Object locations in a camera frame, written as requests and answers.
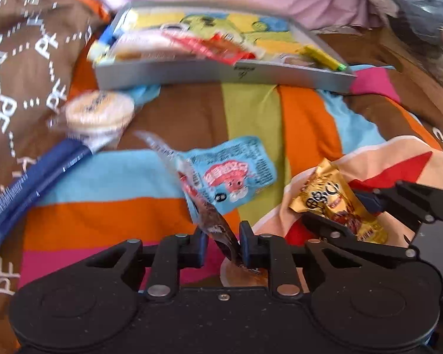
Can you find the brown PF patterned cloth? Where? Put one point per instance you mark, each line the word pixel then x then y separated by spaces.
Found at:
pixel 42 65

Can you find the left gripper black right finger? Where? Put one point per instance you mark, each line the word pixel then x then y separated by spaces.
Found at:
pixel 408 202

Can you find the red dried tofu packet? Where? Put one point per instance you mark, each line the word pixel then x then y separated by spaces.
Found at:
pixel 215 48

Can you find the dark blue stick sachets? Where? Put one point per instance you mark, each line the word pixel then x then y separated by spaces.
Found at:
pixel 25 191

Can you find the grey tin tray cartoon print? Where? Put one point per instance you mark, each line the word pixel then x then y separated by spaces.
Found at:
pixel 276 40

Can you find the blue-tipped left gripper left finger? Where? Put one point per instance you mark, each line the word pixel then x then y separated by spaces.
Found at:
pixel 168 258

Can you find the yellow biscuit packet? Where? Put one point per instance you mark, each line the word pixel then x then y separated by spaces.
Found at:
pixel 123 22

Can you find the yellow green stick packet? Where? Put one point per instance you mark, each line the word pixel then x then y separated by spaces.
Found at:
pixel 323 58

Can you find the gold foil snack packet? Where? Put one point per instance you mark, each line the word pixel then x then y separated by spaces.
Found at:
pixel 326 193

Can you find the dark preserved plum packet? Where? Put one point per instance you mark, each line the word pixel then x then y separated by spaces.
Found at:
pixel 208 218

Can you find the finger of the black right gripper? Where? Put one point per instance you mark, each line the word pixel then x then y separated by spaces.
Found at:
pixel 342 237

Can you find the round rice cracker packet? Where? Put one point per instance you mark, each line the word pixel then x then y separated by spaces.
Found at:
pixel 95 114

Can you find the white orange snack packet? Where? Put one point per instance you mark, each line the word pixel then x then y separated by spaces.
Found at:
pixel 147 45

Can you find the light blue candy packet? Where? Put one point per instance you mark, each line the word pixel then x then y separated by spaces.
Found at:
pixel 230 174

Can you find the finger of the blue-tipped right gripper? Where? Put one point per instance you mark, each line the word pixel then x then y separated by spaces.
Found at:
pixel 274 255

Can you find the colourful striped blanket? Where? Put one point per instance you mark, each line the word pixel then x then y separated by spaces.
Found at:
pixel 392 132

